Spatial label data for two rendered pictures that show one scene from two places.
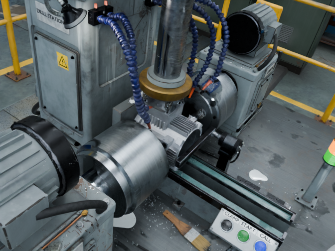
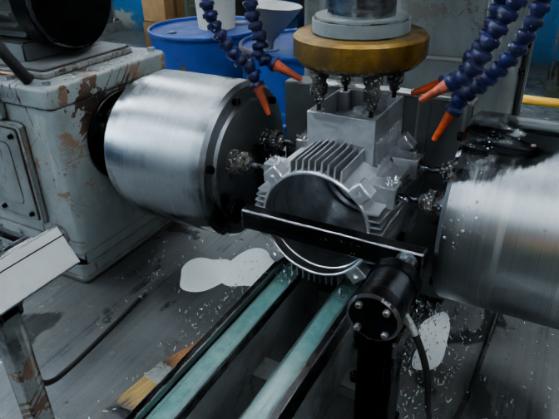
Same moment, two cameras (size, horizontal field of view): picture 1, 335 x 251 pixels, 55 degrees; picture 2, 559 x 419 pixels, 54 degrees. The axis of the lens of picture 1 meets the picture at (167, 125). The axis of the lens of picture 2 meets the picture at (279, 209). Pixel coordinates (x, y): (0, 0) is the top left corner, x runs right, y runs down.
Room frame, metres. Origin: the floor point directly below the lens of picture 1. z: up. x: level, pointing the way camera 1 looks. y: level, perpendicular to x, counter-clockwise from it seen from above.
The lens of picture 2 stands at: (0.83, -0.72, 1.39)
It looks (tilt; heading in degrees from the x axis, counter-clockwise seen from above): 29 degrees down; 90
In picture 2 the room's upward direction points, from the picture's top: 2 degrees counter-clockwise
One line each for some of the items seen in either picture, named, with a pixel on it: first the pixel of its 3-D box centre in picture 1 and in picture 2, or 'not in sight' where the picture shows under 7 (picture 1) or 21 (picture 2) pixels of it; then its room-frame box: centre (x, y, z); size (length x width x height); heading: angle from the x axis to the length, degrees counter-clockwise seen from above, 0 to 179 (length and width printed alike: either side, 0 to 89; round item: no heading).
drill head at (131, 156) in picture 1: (109, 176); (176, 145); (0.65, 0.15, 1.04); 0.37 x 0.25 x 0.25; 151
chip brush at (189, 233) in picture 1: (185, 229); (180, 364); (0.68, -0.13, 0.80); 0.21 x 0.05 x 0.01; 53
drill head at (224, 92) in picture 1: (205, 98); (557, 224); (1.17, -0.14, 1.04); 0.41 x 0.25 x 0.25; 151
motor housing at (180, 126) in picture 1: (166, 134); (343, 195); (0.92, 0.00, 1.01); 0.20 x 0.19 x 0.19; 61
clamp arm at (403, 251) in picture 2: (197, 146); (327, 237); (0.89, -0.12, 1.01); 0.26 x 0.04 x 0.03; 151
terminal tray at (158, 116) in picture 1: (161, 110); (355, 126); (0.94, 0.03, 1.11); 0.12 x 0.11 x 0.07; 61
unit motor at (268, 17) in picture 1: (252, 52); not in sight; (1.46, -0.34, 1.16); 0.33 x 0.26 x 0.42; 151
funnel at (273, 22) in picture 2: not in sight; (274, 33); (0.82, 1.62, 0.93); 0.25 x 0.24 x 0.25; 62
